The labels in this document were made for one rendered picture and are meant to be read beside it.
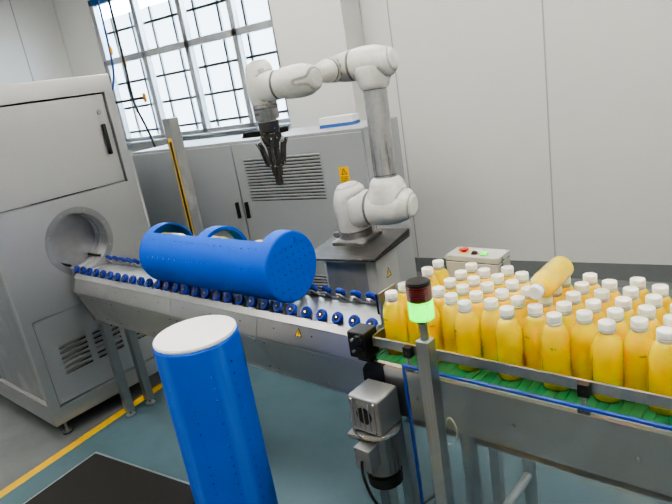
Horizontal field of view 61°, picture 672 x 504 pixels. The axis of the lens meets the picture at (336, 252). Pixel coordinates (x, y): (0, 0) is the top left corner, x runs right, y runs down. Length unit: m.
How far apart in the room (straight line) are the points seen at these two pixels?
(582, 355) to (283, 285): 1.13
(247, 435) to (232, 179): 2.56
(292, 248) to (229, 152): 2.09
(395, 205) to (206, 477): 1.29
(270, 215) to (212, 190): 0.55
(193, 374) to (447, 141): 3.33
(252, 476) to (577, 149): 3.29
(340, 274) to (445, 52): 2.48
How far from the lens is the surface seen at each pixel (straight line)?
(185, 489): 2.82
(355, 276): 2.62
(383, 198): 2.49
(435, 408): 1.56
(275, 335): 2.26
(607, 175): 4.52
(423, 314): 1.43
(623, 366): 1.58
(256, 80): 2.10
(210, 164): 4.39
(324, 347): 2.09
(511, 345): 1.63
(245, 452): 2.07
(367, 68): 2.47
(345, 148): 3.67
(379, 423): 1.75
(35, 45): 7.39
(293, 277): 2.26
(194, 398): 1.93
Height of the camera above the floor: 1.76
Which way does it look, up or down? 17 degrees down
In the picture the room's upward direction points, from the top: 9 degrees counter-clockwise
